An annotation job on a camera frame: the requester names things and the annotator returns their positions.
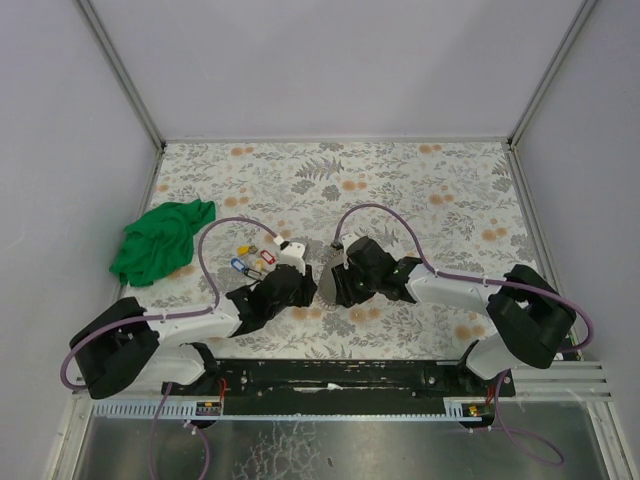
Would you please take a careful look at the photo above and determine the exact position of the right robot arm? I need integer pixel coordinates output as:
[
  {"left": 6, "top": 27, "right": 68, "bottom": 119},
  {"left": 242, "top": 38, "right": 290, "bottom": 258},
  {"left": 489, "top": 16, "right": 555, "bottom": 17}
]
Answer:
[{"left": 319, "top": 234, "right": 576, "bottom": 380}]

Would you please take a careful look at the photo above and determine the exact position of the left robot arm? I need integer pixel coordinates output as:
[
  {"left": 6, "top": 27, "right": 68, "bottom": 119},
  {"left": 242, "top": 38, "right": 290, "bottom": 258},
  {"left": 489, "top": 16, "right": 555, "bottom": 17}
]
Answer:
[{"left": 60, "top": 264, "right": 317, "bottom": 400}]

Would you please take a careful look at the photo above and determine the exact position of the black outlined key tag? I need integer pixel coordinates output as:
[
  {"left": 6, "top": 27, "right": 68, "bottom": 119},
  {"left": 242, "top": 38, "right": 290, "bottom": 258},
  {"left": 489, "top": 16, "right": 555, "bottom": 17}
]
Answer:
[{"left": 243, "top": 268, "right": 262, "bottom": 281}]

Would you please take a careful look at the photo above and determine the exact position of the dark blue key tag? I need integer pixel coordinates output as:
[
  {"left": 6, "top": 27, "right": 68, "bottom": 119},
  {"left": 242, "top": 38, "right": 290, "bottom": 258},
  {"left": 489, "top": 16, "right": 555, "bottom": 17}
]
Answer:
[{"left": 231, "top": 258, "right": 249, "bottom": 274}]

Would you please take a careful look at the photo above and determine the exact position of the red outlined key tag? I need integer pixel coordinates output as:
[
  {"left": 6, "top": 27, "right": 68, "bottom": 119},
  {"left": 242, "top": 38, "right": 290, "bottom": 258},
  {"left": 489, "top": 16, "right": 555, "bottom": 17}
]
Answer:
[{"left": 260, "top": 249, "right": 277, "bottom": 266}]

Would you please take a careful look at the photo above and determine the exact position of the floral patterned tablecloth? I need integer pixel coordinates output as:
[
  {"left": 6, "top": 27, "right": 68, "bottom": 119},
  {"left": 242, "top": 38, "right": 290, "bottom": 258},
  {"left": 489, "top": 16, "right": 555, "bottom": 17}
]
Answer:
[{"left": 126, "top": 142, "right": 536, "bottom": 360}]

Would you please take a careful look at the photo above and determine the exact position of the green crumpled cloth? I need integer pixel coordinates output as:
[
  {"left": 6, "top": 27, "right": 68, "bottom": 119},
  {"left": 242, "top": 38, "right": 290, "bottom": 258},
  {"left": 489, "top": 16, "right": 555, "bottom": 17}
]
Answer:
[{"left": 109, "top": 199, "right": 216, "bottom": 287}]

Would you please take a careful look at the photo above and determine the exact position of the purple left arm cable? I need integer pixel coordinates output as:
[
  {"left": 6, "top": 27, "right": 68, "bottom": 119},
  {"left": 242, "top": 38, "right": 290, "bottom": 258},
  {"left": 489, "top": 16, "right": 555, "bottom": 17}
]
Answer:
[{"left": 59, "top": 218, "right": 281, "bottom": 389}]

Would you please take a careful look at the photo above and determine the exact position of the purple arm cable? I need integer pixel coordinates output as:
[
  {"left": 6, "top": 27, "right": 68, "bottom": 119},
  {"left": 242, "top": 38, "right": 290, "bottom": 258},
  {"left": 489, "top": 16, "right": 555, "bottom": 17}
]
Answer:
[
  {"left": 59, "top": 218, "right": 281, "bottom": 389},
  {"left": 335, "top": 203, "right": 596, "bottom": 364}
]

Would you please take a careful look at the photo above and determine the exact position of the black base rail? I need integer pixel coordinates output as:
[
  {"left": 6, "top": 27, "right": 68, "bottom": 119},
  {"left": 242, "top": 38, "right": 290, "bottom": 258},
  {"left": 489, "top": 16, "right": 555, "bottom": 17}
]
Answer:
[{"left": 162, "top": 359, "right": 497, "bottom": 416}]

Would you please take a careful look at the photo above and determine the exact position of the white slotted cable duct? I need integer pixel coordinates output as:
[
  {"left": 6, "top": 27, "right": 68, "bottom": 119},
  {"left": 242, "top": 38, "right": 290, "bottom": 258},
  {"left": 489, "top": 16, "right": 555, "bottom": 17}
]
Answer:
[{"left": 92, "top": 399, "right": 481, "bottom": 425}]

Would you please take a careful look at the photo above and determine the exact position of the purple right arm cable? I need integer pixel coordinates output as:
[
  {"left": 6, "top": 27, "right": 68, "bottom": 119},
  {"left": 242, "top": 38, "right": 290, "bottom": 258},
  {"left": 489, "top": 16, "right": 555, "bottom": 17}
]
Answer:
[{"left": 335, "top": 203, "right": 596, "bottom": 364}]

